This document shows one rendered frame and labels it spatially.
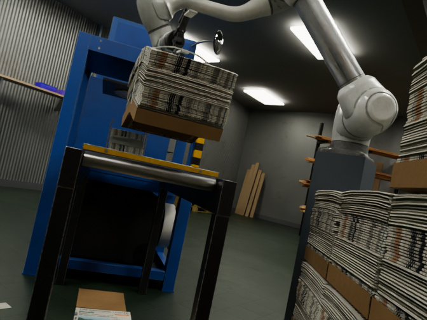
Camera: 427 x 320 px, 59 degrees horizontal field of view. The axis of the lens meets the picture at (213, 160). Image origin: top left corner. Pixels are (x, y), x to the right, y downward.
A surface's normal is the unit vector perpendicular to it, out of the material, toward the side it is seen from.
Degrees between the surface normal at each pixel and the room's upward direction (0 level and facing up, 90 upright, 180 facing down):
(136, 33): 90
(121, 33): 90
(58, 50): 90
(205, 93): 107
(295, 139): 90
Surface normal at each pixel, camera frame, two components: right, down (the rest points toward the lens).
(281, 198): -0.57, -0.17
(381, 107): 0.00, 0.03
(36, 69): 0.80, 0.13
